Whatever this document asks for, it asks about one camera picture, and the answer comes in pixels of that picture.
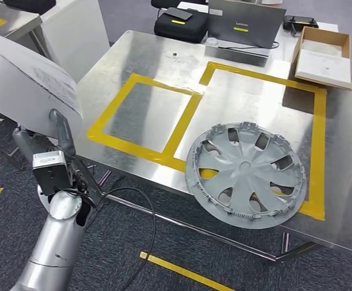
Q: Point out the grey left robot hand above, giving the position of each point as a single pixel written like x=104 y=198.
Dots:
x=66 y=136

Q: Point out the white curved plastic panel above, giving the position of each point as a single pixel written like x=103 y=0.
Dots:
x=21 y=80

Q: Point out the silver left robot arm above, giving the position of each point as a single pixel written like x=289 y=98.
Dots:
x=57 y=249

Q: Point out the stainless steel workbench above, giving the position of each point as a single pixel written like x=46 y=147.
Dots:
x=152 y=116

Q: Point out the white cabinet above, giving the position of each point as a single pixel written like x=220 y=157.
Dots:
x=78 y=40

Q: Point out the steel side table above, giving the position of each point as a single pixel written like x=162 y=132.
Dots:
x=18 y=22

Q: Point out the black carry bag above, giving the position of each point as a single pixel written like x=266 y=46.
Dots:
x=179 y=32

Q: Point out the white round puck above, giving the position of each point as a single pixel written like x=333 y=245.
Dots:
x=212 y=41

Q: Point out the grey plastic hubcap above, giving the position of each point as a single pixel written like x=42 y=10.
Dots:
x=242 y=168

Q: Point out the dark grey laptop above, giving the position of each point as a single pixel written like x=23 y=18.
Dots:
x=242 y=20

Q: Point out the black handheld device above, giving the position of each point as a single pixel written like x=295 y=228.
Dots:
x=300 y=22

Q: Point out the open cardboard box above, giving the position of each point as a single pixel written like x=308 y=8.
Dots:
x=325 y=68

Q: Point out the pale and black wrist camera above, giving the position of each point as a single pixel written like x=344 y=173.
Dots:
x=51 y=174

